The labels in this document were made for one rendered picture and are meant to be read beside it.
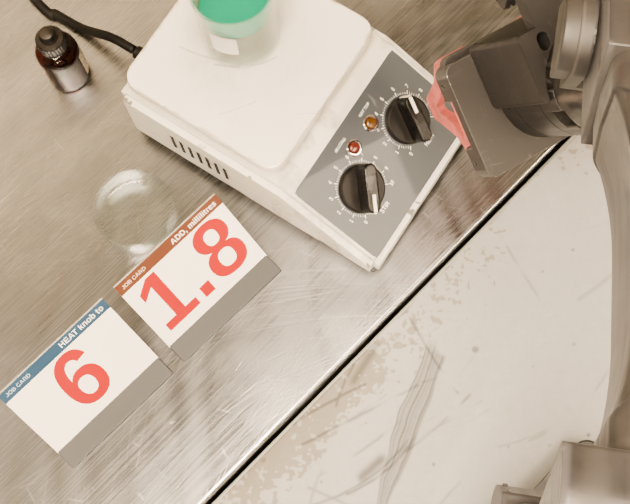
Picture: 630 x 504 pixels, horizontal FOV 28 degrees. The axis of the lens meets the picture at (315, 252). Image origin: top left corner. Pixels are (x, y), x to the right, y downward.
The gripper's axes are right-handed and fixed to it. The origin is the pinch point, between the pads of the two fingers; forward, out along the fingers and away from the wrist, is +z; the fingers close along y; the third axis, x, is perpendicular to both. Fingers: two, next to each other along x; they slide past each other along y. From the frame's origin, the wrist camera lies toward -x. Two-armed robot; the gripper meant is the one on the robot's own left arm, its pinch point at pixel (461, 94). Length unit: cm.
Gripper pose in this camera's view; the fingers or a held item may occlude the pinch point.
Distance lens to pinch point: 77.0
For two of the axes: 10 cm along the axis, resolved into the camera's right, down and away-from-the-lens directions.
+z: -3.7, -0.6, 9.3
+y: -8.3, 4.6, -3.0
